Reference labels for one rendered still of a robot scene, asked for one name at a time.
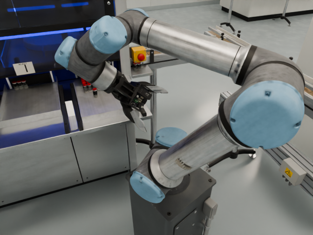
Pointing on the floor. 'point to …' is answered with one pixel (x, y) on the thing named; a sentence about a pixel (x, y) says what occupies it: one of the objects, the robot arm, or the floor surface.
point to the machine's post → (125, 61)
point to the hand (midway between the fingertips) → (156, 112)
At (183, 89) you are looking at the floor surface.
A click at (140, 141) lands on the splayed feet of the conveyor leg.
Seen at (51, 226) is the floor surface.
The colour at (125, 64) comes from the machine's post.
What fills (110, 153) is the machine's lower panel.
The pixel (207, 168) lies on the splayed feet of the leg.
